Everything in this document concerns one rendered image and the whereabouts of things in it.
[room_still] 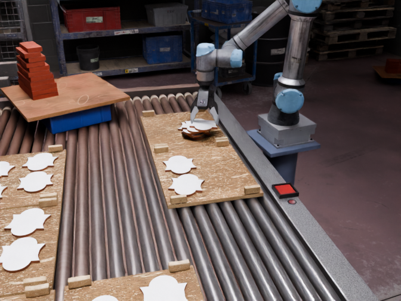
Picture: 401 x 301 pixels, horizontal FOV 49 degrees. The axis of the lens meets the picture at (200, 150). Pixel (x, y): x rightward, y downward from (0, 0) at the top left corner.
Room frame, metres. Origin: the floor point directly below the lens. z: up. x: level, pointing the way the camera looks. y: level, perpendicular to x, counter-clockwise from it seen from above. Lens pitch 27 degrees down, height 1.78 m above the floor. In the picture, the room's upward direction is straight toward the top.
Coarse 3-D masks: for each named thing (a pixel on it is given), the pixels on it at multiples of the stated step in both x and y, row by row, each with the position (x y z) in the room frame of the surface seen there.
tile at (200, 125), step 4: (196, 120) 1.84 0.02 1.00; (200, 120) 1.84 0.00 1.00; (204, 120) 1.84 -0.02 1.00; (208, 120) 1.84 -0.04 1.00; (192, 124) 1.79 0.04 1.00; (196, 124) 1.79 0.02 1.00; (200, 124) 1.79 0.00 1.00; (204, 124) 1.79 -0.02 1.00; (208, 124) 1.79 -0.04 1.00; (212, 124) 1.79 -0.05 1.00; (196, 128) 1.75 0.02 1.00; (200, 128) 1.75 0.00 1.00; (204, 128) 1.75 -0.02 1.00; (208, 128) 1.75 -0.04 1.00; (212, 128) 1.77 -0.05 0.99; (216, 128) 1.77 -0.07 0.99
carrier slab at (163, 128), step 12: (144, 120) 1.99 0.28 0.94; (156, 120) 1.99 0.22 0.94; (168, 120) 1.99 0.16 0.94; (180, 120) 1.99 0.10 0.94; (144, 132) 1.88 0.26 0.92; (156, 132) 1.85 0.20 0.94; (168, 132) 1.85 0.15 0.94; (180, 132) 1.85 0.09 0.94; (216, 132) 1.85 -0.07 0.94; (168, 144) 1.72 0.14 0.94; (180, 144) 1.72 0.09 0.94; (192, 144) 1.72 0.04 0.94; (204, 144) 1.72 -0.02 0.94
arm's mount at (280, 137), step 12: (264, 120) 1.93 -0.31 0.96; (300, 120) 1.92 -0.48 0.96; (264, 132) 1.93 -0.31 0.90; (276, 132) 1.82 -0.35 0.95; (288, 132) 1.82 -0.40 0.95; (300, 132) 1.85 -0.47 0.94; (312, 132) 1.87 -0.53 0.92; (276, 144) 1.83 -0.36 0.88; (288, 144) 1.83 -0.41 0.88; (300, 144) 1.85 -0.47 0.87
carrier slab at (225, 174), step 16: (160, 160) 1.57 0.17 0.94; (208, 160) 1.57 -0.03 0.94; (224, 160) 1.57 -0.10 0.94; (240, 160) 1.57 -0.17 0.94; (160, 176) 1.44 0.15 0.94; (176, 176) 1.44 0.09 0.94; (208, 176) 1.44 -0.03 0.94; (224, 176) 1.44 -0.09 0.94; (240, 176) 1.44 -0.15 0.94; (208, 192) 1.33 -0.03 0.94; (224, 192) 1.33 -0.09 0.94; (240, 192) 1.33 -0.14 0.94
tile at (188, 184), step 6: (186, 174) 1.44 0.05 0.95; (192, 174) 1.44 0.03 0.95; (174, 180) 1.39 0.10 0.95; (180, 180) 1.39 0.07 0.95; (186, 180) 1.39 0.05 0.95; (192, 180) 1.39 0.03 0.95; (198, 180) 1.39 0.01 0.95; (204, 180) 1.40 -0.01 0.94; (174, 186) 1.35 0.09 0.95; (180, 186) 1.35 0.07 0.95; (186, 186) 1.35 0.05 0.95; (192, 186) 1.35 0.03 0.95; (198, 186) 1.35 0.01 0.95; (180, 192) 1.31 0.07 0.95; (186, 192) 1.31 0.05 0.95; (192, 192) 1.31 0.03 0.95
